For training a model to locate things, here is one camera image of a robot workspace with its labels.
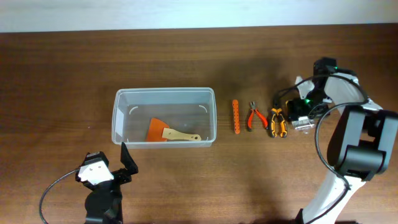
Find clear box of bits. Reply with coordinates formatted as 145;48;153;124
292;116;315;134

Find orange scraper wooden handle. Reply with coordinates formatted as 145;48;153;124
146;118;201;142

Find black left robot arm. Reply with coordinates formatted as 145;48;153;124
75;143;139;223

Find yellow black needle-nose pliers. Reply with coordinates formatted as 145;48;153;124
269;99;287;138

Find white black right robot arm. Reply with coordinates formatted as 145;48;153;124
286;57;397;223

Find black right camera cable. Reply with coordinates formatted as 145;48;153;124
272;73;371;224

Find red handled small cutters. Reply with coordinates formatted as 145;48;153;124
247;101;269;133

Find orange perforated strip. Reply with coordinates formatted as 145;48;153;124
232;100;240;134

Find black camera cable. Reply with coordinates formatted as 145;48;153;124
38;169;80;224
272;73;371;224

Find black left camera cable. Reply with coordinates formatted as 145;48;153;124
38;169;80;224

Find clear plastic container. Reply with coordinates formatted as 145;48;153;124
111;87;217;149

